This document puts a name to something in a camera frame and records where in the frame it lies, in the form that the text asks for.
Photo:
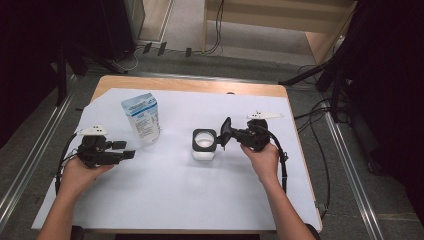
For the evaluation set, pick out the black tripod stand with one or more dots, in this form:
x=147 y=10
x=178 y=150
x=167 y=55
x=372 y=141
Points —
x=306 y=74

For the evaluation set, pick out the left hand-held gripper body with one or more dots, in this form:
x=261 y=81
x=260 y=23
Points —
x=96 y=155

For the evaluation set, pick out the light wooden shelf unit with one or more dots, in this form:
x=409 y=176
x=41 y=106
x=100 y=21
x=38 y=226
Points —
x=283 y=20

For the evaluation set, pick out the person's left hand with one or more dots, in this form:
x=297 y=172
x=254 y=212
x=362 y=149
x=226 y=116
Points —
x=75 y=178

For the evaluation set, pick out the person's right hand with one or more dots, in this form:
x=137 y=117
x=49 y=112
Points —
x=266 y=163

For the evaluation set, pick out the clear jar with black lid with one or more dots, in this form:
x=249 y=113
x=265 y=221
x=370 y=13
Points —
x=204 y=155

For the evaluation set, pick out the metal floor rail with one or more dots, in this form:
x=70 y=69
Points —
x=150 y=74
x=30 y=160
x=354 y=183

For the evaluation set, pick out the white and blue pouch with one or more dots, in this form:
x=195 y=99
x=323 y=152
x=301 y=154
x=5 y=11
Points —
x=143 y=120

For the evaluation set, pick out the black round object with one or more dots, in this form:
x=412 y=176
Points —
x=313 y=233

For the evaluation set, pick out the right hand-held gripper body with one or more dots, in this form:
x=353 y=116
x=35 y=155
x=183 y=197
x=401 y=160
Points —
x=256 y=138

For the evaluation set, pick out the wooden table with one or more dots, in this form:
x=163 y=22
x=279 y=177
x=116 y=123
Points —
x=186 y=84

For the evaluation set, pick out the small black floor block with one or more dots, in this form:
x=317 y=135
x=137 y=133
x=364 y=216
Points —
x=147 y=47
x=162 y=48
x=188 y=52

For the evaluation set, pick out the dark curtain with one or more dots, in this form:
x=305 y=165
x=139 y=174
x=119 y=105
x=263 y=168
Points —
x=393 y=83
x=23 y=50

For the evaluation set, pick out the black cabinet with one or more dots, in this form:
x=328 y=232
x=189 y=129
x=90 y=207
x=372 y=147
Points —
x=116 y=26

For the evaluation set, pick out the black metal stand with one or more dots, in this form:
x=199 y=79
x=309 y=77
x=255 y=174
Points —
x=61 y=83

